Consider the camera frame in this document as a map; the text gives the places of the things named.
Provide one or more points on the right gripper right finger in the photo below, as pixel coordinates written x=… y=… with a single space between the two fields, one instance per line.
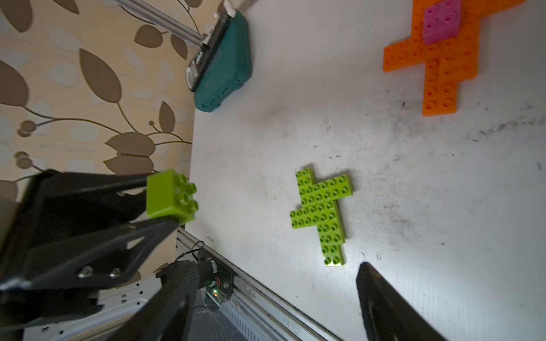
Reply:
x=386 y=314

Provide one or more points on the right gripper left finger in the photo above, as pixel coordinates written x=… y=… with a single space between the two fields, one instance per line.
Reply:
x=180 y=282

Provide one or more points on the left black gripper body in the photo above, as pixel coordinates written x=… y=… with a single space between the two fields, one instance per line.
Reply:
x=31 y=228

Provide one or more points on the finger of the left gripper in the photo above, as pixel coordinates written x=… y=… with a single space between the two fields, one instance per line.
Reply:
x=99 y=194
x=102 y=259

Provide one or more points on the small green lego brick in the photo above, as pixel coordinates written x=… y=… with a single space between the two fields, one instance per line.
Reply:
x=170 y=194

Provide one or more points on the orange lego brick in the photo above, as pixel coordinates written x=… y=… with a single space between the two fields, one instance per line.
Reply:
x=482 y=8
x=440 y=98
x=403 y=54
x=418 y=15
x=458 y=57

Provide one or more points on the pink lego brick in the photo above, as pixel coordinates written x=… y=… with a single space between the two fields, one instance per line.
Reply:
x=442 y=21

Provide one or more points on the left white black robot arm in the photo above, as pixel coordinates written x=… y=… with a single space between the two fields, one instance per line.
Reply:
x=70 y=237

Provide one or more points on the green tool case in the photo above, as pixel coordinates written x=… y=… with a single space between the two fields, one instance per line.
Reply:
x=230 y=68

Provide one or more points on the black bit holder on case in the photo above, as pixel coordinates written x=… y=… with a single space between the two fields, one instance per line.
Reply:
x=210 y=45

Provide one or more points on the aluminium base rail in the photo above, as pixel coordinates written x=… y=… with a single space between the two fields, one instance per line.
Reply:
x=262 y=314

